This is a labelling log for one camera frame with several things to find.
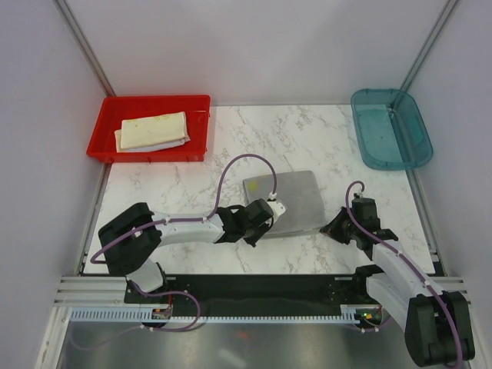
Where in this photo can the aluminium frame post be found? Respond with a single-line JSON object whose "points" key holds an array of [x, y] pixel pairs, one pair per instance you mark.
{"points": [[84, 45], [445, 15]]}

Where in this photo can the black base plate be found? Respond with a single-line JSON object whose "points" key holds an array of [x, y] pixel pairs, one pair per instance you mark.
{"points": [[270, 293]]}

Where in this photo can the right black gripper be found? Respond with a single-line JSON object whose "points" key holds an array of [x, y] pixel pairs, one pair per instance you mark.
{"points": [[332, 229]]}

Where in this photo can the left aluminium frame post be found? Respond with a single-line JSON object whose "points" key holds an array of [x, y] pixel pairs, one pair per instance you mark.
{"points": [[84, 45]]}

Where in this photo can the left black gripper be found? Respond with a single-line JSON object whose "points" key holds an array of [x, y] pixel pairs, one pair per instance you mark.
{"points": [[264, 227]]}

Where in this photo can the light blue towel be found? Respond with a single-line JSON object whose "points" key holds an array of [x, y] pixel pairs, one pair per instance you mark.
{"points": [[166, 145]]}

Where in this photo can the pale yellow patterned towel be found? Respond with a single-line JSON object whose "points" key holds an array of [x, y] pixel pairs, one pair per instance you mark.
{"points": [[136, 133]]}

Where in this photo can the red plastic tray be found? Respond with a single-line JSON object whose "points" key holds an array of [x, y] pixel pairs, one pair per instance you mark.
{"points": [[114, 110]]}

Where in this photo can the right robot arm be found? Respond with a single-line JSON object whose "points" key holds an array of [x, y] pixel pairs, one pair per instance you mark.
{"points": [[436, 323]]}

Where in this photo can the right aluminium frame post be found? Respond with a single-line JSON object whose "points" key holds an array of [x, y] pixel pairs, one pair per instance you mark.
{"points": [[445, 15]]}

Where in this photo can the teal plastic basket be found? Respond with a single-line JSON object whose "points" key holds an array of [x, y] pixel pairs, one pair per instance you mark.
{"points": [[391, 133]]}

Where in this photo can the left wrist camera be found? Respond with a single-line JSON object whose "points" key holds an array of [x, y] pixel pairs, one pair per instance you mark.
{"points": [[278, 209]]}

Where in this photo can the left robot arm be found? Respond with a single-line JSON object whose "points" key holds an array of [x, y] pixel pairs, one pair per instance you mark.
{"points": [[129, 240]]}

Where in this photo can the white slotted cable duct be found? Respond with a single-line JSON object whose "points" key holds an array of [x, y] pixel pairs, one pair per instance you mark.
{"points": [[344, 314]]}

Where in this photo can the grey white towel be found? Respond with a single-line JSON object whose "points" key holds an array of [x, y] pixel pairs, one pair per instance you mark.
{"points": [[299, 192]]}

